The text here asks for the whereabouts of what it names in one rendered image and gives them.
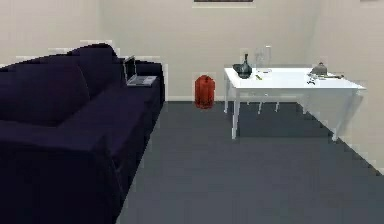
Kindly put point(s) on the red bin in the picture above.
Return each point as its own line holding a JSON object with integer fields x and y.
{"x": 204, "y": 91}

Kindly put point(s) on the grey laptop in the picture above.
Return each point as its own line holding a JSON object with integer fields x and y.
{"x": 140, "y": 80}

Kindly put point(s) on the dark bowl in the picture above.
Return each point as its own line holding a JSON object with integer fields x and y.
{"x": 237, "y": 68}

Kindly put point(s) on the dark bottle vase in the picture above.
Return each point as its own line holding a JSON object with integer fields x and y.
{"x": 245, "y": 68}

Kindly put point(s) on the white chair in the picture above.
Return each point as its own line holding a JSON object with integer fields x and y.
{"x": 263, "y": 100}

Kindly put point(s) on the small green object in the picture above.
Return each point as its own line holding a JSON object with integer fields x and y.
{"x": 258, "y": 77}

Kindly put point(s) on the clear glass vase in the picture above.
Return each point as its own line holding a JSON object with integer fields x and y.
{"x": 263, "y": 60}

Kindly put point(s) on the white table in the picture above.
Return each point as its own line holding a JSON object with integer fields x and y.
{"x": 286, "y": 81}

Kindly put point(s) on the small black object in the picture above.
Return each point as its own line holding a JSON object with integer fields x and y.
{"x": 311, "y": 82}

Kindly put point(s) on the dark navy sofa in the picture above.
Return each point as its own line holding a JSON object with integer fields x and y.
{"x": 66, "y": 133}

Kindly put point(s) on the grey dome-shaped object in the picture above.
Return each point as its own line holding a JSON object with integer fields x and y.
{"x": 319, "y": 69}

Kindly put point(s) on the flat dark thin object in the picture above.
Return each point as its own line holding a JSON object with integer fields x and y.
{"x": 331, "y": 76}

